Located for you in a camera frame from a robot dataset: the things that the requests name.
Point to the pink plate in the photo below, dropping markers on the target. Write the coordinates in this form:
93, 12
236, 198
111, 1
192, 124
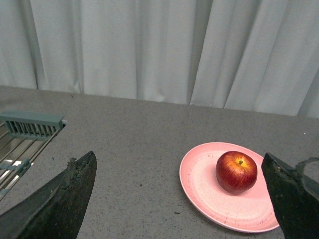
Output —
249, 212

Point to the white curtain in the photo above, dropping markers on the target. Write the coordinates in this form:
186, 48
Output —
252, 55

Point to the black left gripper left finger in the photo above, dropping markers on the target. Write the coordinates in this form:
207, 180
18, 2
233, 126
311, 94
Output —
57, 209

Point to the grey metal dish rack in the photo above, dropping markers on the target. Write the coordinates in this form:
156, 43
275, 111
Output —
23, 136

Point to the red yellow apple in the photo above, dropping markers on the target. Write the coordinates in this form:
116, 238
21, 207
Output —
236, 172

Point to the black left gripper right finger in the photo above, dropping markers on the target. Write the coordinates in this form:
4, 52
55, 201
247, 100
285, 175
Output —
294, 196

